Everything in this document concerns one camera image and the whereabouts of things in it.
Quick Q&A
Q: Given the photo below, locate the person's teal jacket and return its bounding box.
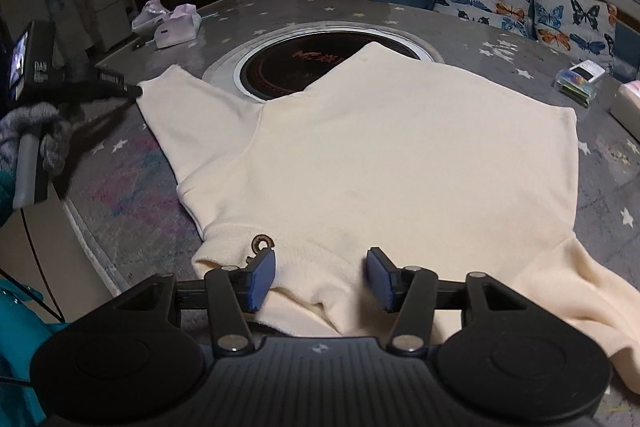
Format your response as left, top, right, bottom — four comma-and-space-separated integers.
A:
0, 276, 77, 427

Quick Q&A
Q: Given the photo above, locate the white refrigerator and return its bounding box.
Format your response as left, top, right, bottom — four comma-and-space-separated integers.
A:
74, 0, 135, 54

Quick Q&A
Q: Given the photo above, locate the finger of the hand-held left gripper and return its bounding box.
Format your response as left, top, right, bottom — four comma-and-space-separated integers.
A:
98, 70, 144, 101
74, 99, 136, 136

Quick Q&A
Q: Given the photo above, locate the large butterfly print pillow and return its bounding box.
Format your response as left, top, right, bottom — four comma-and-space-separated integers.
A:
432, 0, 537, 40

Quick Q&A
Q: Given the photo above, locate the small butterfly print pillow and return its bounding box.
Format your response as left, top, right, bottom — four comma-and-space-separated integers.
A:
531, 0, 619, 74

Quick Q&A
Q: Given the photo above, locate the white tissue box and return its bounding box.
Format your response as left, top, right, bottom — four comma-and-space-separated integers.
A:
609, 79, 640, 136

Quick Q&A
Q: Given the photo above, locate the cream sweater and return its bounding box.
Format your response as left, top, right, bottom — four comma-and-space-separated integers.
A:
136, 42, 640, 396

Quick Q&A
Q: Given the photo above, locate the round black induction cooker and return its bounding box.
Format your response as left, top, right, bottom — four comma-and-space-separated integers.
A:
202, 22, 444, 100

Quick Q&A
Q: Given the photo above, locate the clear box of colourful items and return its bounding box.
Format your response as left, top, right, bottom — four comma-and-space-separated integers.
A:
554, 61, 607, 108

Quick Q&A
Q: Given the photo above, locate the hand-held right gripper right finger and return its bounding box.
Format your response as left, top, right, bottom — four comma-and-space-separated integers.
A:
366, 247, 527, 355

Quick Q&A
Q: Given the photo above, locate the black cable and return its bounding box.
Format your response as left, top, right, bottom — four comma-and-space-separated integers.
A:
0, 206, 68, 324

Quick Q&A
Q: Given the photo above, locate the white tissue pack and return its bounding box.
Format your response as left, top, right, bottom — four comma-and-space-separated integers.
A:
153, 4, 202, 48

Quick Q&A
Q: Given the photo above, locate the person's left hand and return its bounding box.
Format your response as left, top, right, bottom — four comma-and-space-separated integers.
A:
0, 102, 72, 175

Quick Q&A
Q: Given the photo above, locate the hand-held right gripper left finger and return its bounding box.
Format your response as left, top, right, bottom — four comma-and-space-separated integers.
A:
115, 250, 277, 356

